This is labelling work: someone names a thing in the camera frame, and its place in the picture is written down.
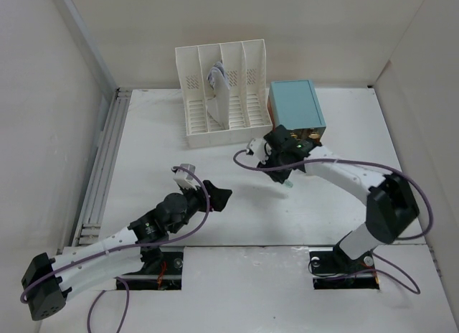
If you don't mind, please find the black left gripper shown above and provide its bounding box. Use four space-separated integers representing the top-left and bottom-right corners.
169 179 230 233

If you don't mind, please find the teal orange drawer box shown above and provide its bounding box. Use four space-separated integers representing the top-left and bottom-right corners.
268 80 326 141

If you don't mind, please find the white spiral bound manual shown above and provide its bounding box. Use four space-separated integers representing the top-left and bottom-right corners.
207 61 230 130

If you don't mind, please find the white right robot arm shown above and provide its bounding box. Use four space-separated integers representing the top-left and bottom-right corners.
247 125 420 271

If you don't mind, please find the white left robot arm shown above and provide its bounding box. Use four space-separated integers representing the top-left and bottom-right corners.
21 180 232 321

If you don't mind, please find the white plastic file organizer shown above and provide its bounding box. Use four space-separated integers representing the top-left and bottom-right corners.
176 39 273 148

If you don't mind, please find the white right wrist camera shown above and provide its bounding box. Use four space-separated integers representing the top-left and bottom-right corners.
246 138 271 163

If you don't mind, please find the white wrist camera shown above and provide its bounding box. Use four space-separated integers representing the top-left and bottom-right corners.
246 138 271 163
171 164 196 189

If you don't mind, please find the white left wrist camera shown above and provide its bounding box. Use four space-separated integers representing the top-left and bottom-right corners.
171 164 196 189

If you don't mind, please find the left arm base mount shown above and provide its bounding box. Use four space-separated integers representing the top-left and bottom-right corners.
121 247 184 291

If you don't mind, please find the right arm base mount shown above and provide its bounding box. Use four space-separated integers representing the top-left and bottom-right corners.
308 247 379 290

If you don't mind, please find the aluminium frame rail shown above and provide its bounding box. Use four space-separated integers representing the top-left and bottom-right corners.
69 88 132 247

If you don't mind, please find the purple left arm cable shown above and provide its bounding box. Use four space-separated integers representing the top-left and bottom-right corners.
19 166 212 333

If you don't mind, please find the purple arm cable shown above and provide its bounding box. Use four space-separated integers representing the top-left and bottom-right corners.
19 166 212 333
232 148 433 295

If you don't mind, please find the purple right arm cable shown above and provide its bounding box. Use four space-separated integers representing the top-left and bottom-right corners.
232 148 433 295

